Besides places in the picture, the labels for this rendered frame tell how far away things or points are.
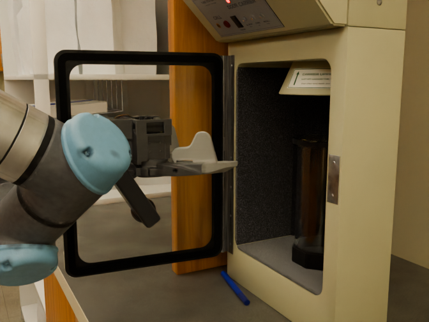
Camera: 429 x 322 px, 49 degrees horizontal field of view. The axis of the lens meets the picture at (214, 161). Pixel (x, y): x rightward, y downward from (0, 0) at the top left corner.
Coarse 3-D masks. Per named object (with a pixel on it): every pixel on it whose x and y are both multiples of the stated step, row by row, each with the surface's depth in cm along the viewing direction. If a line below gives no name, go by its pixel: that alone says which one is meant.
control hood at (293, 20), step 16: (272, 0) 67; (288, 0) 64; (304, 0) 62; (320, 0) 60; (336, 0) 62; (288, 16) 67; (304, 16) 65; (320, 16) 62; (336, 16) 62; (256, 32) 77; (272, 32) 73; (288, 32) 71
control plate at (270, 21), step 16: (192, 0) 82; (208, 0) 79; (224, 0) 75; (240, 0) 72; (256, 0) 69; (208, 16) 83; (224, 16) 79; (240, 16) 76; (256, 16) 73; (272, 16) 70; (224, 32) 84; (240, 32) 80
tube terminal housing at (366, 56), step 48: (384, 0) 66; (240, 48) 87; (288, 48) 75; (336, 48) 65; (384, 48) 67; (336, 96) 66; (384, 96) 68; (336, 144) 67; (384, 144) 70; (384, 192) 71; (336, 240) 68; (384, 240) 73; (288, 288) 80; (336, 288) 69; (384, 288) 74
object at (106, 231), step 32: (96, 96) 82; (128, 96) 84; (160, 96) 86; (192, 96) 88; (192, 128) 89; (192, 160) 90; (160, 192) 89; (192, 192) 91; (96, 224) 85; (128, 224) 88; (160, 224) 90; (192, 224) 92; (96, 256) 86; (128, 256) 88
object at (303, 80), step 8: (296, 64) 79; (304, 64) 77; (312, 64) 76; (320, 64) 75; (328, 64) 74; (288, 72) 81; (296, 72) 78; (304, 72) 76; (312, 72) 75; (320, 72) 74; (328, 72) 74; (288, 80) 79; (296, 80) 77; (304, 80) 76; (312, 80) 75; (320, 80) 74; (328, 80) 74; (288, 88) 78; (296, 88) 76; (304, 88) 75; (312, 88) 74; (320, 88) 74; (328, 88) 73
